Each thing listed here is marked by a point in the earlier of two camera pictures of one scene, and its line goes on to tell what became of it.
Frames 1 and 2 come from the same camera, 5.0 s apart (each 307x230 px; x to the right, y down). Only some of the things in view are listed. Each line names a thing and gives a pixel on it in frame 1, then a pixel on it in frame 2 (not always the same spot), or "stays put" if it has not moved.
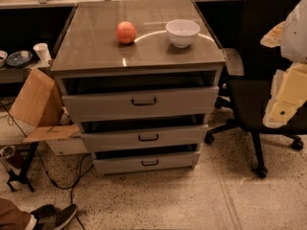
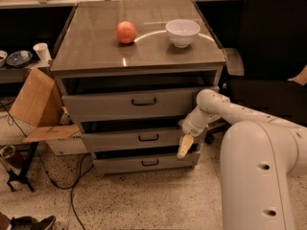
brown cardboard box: (39, 105) stays put
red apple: (126, 32) stays put
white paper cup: (42, 51) stays put
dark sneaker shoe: (50, 217) -> (27, 222)
